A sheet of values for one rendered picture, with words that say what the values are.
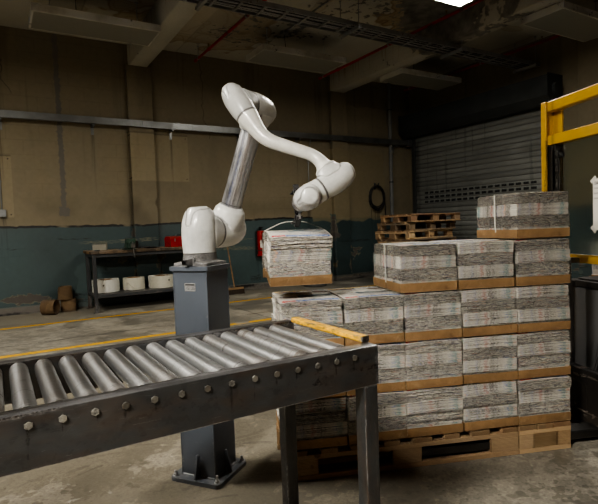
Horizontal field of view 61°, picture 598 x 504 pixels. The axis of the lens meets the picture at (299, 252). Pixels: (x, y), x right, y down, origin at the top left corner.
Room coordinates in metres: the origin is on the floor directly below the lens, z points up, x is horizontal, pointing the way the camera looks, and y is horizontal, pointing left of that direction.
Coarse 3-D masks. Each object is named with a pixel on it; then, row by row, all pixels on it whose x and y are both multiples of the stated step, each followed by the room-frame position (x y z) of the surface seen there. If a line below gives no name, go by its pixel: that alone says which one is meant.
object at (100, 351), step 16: (288, 320) 1.94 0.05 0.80; (176, 336) 1.72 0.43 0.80; (192, 336) 1.72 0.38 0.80; (64, 352) 1.55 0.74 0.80; (80, 352) 1.54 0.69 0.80; (96, 352) 1.56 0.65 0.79; (0, 368) 1.43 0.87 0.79; (32, 368) 1.47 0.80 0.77; (32, 384) 1.47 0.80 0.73; (64, 384) 1.51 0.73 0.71
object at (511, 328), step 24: (384, 336) 2.31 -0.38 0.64; (408, 336) 2.33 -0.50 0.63; (432, 336) 2.35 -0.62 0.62; (456, 336) 2.38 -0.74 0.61; (384, 384) 2.31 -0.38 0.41; (408, 384) 2.33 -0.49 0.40; (432, 384) 2.35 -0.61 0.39; (456, 384) 2.37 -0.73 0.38; (384, 432) 2.31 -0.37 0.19; (408, 432) 2.33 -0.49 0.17; (432, 432) 2.35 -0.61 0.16
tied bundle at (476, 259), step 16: (448, 240) 2.70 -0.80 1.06; (464, 240) 2.64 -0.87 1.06; (480, 240) 2.58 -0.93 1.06; (496, 240) 2.49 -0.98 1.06; (464, 256) 2.39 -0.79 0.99; (480, 256) 2.40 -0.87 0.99; (496, 256) 2.42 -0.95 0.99; (512, 256) 2.43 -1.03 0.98; (464, 272) 2.38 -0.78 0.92; (480, 272) 2.40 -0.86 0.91; (496, 272) 2.41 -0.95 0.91; (512, 272) 2.43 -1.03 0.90; (480, 288) 2.42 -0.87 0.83
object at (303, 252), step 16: (272, 240) 2.21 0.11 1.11; (288, 240) 2.22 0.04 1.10; (304, 240) 2.24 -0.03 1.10; (320, 240) 2.25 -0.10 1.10; (272, 256) 2.23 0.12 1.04; (288, 256) 2.24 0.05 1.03; (304, 256) 2.25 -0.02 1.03; (320, 256) 2.26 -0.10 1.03; (272, 272) 2.24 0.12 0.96; (288, 272) 2.26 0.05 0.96; (304, 272) 2.26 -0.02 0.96; (320, 272) 2.28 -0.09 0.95
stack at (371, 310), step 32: (352, 288) 2.62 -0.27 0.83; (384, 288) 2.58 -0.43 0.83; (512, 288) 2.43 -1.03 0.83; (320, 320) 2.26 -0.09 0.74; (352, 320) 2.29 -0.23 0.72; (384, 320) 2.32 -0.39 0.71; (416, 320) 2.35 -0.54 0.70; (448, 320) 2.37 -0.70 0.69; (480, 320) 2.40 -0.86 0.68; (512, 320) 2.43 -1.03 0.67; (384, 352) 2.31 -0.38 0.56; (416, 352) 2.34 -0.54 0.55; (448, 352) 2.36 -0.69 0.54; (480, 352) 2.40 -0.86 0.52; (512, 352) 2.43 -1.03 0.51; (480, 384) 2.40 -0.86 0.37; (512, 384) 2.43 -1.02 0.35; (320, 416) 2.27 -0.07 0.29; (352, 416) 2.29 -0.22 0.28; (384, 416) 2.32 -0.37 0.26; (416, 416) 2.35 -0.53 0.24; (448, 416) 2.37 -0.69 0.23; (480, 416) 2.40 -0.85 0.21; (512, 416) 2.43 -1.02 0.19; (320, 448) 2.28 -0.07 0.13; (352, 448) 2.29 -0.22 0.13; (384, 448) 2.31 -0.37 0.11; (416, 448) 2.34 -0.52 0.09; (512, 448) 2.42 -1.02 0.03
